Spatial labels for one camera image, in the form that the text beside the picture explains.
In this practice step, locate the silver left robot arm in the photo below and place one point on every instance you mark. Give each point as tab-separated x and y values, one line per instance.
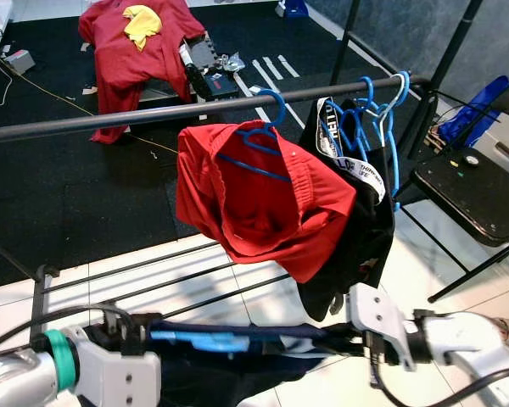
13	381

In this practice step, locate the black shorts white waistband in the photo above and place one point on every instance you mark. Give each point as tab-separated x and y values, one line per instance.
356	246

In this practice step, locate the red shirt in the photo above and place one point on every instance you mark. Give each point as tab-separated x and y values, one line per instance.
263	212

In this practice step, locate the black folding chair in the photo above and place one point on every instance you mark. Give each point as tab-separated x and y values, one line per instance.
467	191

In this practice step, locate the black metal clothes rack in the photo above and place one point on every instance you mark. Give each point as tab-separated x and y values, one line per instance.
110	119

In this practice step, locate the red draped cloth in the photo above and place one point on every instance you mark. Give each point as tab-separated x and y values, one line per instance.
127	64

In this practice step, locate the grey black device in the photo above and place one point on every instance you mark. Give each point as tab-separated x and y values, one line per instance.
208	59

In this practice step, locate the small grey box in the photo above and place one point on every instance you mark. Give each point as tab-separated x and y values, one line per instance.
19	61

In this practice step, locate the yellow cloth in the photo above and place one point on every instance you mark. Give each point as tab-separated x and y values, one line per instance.
142	24

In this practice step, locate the blue box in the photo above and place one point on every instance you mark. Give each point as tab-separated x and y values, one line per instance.
293	8

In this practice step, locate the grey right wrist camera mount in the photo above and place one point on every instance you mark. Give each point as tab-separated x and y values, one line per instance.
377	318

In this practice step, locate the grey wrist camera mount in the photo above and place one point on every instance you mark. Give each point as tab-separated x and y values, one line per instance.
119	381
377	318

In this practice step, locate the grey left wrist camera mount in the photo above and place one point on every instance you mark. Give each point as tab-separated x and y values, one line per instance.
119	381

